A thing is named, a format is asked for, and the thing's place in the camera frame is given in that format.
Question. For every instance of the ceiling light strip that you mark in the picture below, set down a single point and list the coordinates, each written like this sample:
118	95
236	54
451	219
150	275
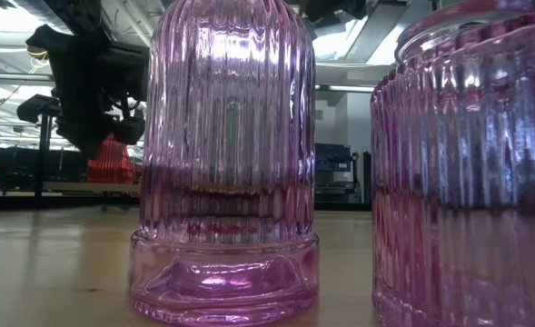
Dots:
349	88

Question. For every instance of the ribbed red glass vase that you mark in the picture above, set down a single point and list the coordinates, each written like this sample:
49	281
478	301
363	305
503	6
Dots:
112	168

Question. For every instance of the tall pink ribbed vase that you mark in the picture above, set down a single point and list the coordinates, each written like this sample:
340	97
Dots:
226	136
467	181

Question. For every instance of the black workbench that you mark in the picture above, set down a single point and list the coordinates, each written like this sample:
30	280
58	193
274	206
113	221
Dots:
22	168

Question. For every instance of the black equipment rack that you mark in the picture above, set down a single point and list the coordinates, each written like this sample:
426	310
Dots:
335	159

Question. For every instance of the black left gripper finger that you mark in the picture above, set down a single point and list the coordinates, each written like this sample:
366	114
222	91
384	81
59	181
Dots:
87	136
128	131

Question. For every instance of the wooden shelf with black frame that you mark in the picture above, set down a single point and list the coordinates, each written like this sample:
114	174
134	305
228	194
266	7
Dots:
67	187

